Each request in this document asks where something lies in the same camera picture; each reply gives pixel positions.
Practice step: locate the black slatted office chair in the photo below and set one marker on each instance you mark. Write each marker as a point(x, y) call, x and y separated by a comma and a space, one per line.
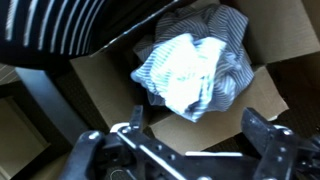
point(46, 30)

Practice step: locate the blue striped shirt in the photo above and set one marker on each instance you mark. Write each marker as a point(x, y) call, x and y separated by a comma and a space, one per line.
point(230, 40)

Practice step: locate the open cardboard box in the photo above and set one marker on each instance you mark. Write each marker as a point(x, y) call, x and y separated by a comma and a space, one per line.
point(266, 30)

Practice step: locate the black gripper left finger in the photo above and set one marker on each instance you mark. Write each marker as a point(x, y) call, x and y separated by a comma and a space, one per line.
point(100, 150)

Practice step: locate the plain white cloth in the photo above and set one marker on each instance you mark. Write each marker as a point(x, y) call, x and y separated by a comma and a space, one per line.
point(210, 66)

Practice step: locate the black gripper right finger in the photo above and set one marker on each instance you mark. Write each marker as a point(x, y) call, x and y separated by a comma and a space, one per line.
point(283, 150)

